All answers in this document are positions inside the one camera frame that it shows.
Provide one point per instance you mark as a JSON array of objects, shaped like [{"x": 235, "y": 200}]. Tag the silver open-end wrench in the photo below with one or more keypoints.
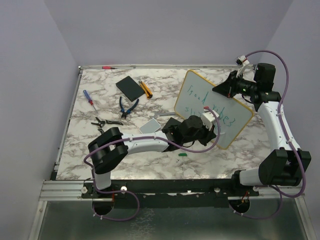
[{"x": 155, "y": 114}]

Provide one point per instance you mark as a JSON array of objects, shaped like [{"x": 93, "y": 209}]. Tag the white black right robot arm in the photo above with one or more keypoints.
[{"x": 287, "y": 162}]

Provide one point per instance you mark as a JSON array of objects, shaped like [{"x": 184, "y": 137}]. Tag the small dark grey foam block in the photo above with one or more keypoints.
[{"x": 130, "y": 88}]

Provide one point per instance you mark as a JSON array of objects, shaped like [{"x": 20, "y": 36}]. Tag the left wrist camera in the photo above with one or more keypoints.
[{"x": 210, "y": 118}]

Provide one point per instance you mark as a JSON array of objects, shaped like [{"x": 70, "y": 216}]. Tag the yellow black utility knife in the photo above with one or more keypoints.
[{"x": 147, "y": 91}]

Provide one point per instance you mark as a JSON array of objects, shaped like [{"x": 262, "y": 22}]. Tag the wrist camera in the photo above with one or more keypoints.
[
  {"x": 210, "y": 118},
  {"x": 243, "y": 64}
]

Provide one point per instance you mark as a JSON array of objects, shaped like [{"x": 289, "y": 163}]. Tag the blue handled pliers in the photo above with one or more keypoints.
[{"x": 126, "y": 111}]

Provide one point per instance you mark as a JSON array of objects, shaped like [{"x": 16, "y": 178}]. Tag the red marker on rail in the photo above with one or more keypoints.
[{"x": 105, "y": 67}]

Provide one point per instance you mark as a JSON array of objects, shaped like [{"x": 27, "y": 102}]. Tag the white grey rectangular eraser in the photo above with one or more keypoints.
[{"x": 150, "y": 127}]

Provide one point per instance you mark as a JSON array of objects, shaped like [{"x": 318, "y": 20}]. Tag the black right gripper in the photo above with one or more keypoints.
[{"x": 227, "y": 88}]

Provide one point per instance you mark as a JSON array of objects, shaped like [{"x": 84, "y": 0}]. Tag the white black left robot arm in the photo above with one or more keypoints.
[{"x": 110, "y": 148}]

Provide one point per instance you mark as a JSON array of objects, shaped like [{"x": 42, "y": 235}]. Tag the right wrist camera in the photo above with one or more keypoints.
[{"x": 243, "y": 64}]

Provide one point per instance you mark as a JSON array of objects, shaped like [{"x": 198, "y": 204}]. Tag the black front mounting rail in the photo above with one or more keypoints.
[{"x": 185, "y": 193}]

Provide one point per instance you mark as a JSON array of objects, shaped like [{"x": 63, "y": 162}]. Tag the yellow framed whiteboard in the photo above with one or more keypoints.
[{"x": 196, "y": 93}]

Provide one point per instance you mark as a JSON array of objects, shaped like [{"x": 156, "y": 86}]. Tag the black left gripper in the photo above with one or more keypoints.
[{"x": 209, "y": 135}]

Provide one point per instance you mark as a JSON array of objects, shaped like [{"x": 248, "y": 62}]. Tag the blue red screwdriver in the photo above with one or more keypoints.
[{"x": 89, "y": 99}]

